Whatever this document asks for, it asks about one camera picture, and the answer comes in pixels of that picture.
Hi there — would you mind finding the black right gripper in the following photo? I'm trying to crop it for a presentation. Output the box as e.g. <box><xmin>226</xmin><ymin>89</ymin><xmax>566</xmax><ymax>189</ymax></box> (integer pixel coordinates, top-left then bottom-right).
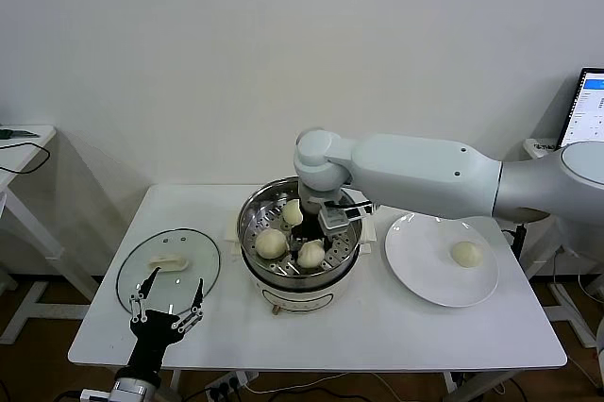
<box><xmin>288</xmin><ymin>203</ymin><xmax>327</xmax><ymax>253</ymax></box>

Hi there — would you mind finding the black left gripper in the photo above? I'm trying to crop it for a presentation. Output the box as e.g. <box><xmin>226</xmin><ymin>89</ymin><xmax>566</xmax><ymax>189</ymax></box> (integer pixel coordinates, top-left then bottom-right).
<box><xmin>126</xmin><ymin>267</ymin><xmax>206</xmax><ymax>370</ymax></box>

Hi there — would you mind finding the white steamed baozi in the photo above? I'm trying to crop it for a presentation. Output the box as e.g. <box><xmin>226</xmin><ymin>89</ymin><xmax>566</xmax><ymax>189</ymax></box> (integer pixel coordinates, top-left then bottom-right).
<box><xmin>281</xmin><ymin>199</ymin><xmax>304</xmax><ymax>227</ymax></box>
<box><xmin>296</xmin><ymin>239</ymin><xmax>326</xmax><ymax>268</ymax></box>
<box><xmin>450</xmin><ymin>240</ymin><xmax>485</xmax><ymax>270</ymax></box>
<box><xmin>255</xmin><ymin>228</ymin><xmax>289</xmax><ymax>260</ymax></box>

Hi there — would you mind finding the round glass pot lid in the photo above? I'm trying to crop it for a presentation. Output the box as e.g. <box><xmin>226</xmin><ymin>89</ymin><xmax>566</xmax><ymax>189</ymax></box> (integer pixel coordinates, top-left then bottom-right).
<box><xmin>115</xmin><ymin>228</ymin><xmax>222</xmax><ymax>321</ymax></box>

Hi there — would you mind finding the perforated steel steamer basket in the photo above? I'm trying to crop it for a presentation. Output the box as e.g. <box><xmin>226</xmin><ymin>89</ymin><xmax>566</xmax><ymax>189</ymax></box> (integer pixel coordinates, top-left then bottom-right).
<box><xmin>237</xmin><ymin>177</ymin><xmax>363</xmax><ymax>288</ymax></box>

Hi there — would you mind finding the white electric cooking pot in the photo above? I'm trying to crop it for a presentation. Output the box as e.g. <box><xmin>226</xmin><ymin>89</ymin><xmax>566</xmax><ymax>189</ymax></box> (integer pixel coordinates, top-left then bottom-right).
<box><xmin>224</xmin><ymin>212</ymin><xmax>378</xmax><ymax>317</ymax></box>

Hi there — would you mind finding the white floor power strip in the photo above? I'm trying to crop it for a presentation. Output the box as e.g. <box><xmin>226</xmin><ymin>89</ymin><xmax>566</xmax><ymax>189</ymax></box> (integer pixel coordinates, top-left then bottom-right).
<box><xmin>205</xmin><ymin>372</ymin><xmax>260</xmax><ymax>401</ymax></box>

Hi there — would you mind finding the white round plate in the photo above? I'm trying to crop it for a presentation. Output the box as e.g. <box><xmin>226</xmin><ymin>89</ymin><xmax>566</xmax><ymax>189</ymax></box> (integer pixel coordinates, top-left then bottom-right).
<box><xmin>384</xmin><ymin>210</ymin><xmax>500</xmax><ymax>309</ymax></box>

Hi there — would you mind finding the flat green black device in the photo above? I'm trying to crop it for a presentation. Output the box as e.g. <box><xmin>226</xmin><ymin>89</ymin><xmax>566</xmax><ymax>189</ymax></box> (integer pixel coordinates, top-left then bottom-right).
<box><xmin>0</xmin><ymin>127</ymin><xmax>42</xmax><ymax>141</ymax></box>

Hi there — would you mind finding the white side table with laptop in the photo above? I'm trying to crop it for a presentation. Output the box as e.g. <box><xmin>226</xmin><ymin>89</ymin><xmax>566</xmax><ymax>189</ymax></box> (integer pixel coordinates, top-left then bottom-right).
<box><xmin>521</xmin><ymin>137</ymin><xmax>604</xmax><ymax>347</ymax></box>

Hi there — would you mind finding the open grey laptop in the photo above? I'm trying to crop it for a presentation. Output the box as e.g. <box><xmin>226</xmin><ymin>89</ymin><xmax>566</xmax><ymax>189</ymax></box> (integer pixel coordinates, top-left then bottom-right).
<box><xmin>556</xmin><ymin>68</ymin><xmax>604</xmax><ymax>148</ymax></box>

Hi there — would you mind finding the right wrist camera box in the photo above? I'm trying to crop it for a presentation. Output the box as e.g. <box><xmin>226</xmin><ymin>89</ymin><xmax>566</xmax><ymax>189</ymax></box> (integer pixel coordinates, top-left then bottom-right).
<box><xmin>318</xmin><ymin>201</ymin><xmax>375</xmax><ymax>238</ymax></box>

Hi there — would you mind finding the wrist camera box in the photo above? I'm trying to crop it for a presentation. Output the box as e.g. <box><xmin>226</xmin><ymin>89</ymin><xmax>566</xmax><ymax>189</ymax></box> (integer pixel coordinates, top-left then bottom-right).
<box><xmin>318</xmin><ymin>201</ymin><xmax>375</xmax><ymax>238</ymax></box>
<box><xmin>79</xmin><ymin>388</ymin><xmax>114</xmax><ymax>402</ymax></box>

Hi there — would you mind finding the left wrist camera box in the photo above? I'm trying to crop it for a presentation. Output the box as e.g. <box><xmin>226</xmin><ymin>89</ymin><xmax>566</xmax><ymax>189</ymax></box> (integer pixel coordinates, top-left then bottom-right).
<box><xmin>79</xmin><ymin>388</ymin><xmax>114</xmax><ymax>402</ymax></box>

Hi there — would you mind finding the thin black cable loop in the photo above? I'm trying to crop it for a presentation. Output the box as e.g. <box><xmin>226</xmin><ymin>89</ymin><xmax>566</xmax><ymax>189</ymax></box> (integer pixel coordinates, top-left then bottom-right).
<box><xmin>0</xmin><ymin>142</ymin><xmax>52</xmax><ymax>176</ymax></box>

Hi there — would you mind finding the white side table with cable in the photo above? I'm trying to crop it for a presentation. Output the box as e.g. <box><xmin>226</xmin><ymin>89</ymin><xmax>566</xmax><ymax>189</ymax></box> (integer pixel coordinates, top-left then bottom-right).
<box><xmin>0</xmin><ymin>126</ymin><xmax>100</xmax><ymax>346</ymax></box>

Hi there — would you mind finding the black stand with cable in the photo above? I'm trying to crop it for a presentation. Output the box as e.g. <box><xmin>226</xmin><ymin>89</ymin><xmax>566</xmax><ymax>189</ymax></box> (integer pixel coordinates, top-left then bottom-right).
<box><xmin>502</xmin><ymin>225</ymin><xmax>528</xmax><ymax>258</ymax></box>

